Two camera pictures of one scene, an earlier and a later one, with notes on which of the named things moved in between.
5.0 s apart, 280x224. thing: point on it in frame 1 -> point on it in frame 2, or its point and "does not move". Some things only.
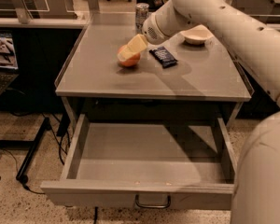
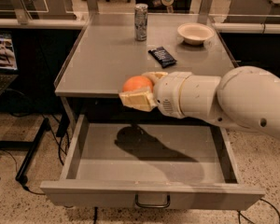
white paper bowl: (197, 35) does not move
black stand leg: (21, 174) does not move
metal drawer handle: (152, 206) does not move
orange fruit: (131, 61) -> (137, 82)
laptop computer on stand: (4, 64) does not move
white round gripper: (149, 29) -> (166, 92)
